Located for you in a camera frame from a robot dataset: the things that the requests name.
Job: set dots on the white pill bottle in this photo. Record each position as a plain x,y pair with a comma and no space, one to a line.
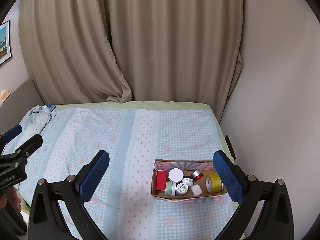
181,189

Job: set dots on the red jar with silver lid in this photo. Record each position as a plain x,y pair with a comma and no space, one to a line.
197,175

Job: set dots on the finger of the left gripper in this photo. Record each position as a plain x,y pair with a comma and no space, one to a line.
11,134
20,156

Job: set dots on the grey sofa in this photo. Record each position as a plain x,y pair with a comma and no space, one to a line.
25,97

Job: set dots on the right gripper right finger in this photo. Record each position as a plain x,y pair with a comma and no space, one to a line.
276,218

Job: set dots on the framed picture on wall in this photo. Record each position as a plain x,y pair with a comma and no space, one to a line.
5,50

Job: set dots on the black and white small jar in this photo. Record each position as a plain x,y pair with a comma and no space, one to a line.
188,180

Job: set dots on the yellow tape roll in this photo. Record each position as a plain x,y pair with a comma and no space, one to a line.
213,183

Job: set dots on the red rectangular carton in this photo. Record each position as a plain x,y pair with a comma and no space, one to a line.
161,180

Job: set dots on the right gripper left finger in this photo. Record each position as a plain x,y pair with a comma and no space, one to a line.
46,219

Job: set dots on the white earbuds case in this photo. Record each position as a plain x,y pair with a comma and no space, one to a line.
196,190

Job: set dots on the cardboard box with pink lining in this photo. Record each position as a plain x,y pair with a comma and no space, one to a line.
188,167

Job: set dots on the beige curtain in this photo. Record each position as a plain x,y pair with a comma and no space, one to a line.
82,51

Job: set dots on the blue checkered floral bedsheet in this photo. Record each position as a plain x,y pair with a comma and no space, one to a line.
125,159

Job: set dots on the mint green cream jar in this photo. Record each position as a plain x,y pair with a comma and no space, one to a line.
170,189

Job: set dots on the large white lid jar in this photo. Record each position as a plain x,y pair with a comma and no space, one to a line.
175,175

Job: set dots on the crumpled light blue cloth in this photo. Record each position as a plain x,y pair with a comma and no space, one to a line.
36,119

